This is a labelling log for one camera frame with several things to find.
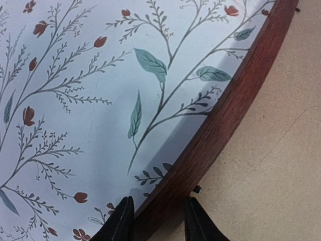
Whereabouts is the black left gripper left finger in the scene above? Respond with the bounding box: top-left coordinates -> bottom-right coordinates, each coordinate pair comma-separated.
90,196 -> 134,241

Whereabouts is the red-brown wooden picture frame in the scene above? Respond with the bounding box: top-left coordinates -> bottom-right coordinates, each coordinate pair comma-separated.
132,0 -> 321,241

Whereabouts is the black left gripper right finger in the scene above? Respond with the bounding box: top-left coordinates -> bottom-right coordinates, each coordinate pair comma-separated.
184,197 -> 229,241

